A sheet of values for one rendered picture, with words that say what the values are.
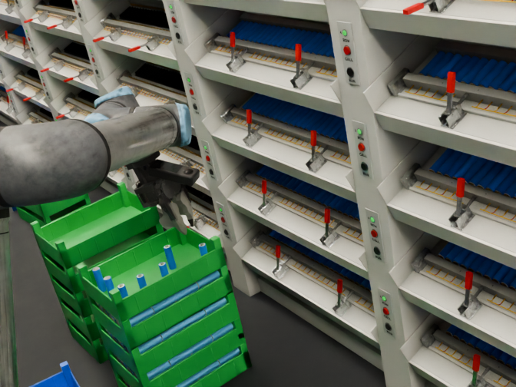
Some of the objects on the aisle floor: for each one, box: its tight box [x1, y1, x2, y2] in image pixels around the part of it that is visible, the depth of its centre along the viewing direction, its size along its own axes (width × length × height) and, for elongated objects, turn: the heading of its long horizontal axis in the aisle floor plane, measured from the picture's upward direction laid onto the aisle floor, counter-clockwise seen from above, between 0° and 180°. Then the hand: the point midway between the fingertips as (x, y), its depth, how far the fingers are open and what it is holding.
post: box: [326, 0, 443, 387], centre depth 146 cm, size 20×9×181 cm, turn 146°
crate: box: [113, 342, 252, 387], centre depth 201 cm, size 30×20×8 cm
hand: (189, 225), depth 185 cm, fingers open, 3 cm apart
